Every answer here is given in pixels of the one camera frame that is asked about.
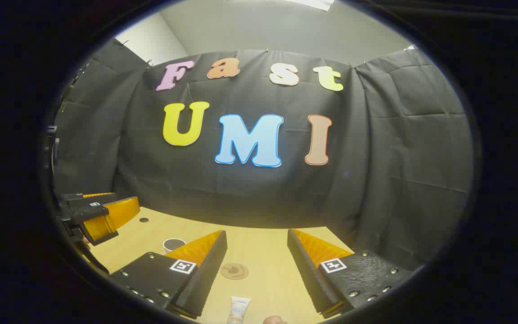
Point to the black backdrop cloth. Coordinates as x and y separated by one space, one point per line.
241 193

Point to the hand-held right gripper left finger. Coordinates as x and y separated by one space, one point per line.
209 270

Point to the white cup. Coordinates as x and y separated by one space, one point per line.
174 240

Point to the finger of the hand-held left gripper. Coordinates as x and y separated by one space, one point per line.
89 212
77 200

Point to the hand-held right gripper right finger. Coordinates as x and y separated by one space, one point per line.
308 274

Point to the round wooden coaster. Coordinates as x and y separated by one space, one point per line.
234 271

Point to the light wooden desktop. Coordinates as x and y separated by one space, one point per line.
259 252

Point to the white toothpaste tube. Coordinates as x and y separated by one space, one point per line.
238 310

